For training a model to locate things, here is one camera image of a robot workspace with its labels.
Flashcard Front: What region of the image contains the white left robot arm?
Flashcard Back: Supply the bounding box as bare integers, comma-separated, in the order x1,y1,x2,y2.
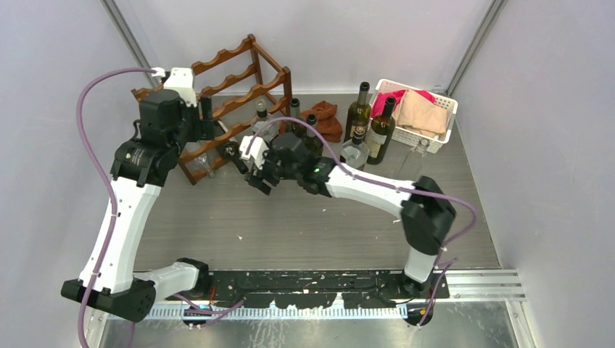
61,89,212,323

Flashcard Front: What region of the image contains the clear bottle gold cap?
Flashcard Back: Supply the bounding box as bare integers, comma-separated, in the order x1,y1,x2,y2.
339,126,369,170

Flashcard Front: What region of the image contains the clear bottle front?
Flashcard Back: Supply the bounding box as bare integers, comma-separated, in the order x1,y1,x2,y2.
393,138,430,181

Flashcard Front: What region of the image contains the dark green wine bottle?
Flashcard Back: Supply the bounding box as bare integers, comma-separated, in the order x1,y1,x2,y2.
343,81,371,142

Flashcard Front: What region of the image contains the white plastic basket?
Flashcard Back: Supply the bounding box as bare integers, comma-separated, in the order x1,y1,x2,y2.
370,79,458,154

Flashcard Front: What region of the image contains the wooden wine rack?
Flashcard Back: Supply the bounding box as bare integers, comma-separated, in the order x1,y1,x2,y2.
131,33,293,186

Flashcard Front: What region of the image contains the clear glass bottle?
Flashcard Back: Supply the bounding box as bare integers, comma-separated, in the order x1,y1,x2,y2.
185,141,215,178

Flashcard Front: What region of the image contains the pink cloth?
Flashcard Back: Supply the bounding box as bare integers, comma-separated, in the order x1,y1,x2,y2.
371,88,436,117

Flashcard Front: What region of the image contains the green wine bottle silver neck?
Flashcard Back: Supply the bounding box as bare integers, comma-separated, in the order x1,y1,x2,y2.
284,98,306,138

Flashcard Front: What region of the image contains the square clear bottle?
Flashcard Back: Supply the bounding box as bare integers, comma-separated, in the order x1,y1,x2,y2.
252,99,278,144

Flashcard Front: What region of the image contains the brown suede cloth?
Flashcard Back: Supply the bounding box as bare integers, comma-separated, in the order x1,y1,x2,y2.
301,101,343,143

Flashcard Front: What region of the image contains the dark wine bottle cream label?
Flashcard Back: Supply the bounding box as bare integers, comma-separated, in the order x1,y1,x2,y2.
366,96,396,165

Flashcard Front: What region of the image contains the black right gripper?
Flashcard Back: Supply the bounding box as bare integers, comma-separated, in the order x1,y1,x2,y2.
245,143,301,194

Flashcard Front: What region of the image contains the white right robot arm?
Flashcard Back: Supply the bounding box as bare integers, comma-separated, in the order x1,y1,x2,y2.
239,133,456,298

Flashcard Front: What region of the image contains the beige cloth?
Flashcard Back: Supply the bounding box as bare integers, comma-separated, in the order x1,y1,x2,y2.
392,91,447,138

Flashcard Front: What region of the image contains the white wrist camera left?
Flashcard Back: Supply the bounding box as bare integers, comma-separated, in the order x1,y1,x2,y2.
151,67,197,107

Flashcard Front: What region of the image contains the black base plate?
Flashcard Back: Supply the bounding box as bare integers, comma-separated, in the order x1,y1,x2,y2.
181,270,450,310

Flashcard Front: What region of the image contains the aluminium frame rail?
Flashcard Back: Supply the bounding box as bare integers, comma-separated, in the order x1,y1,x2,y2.
90,268,527,320

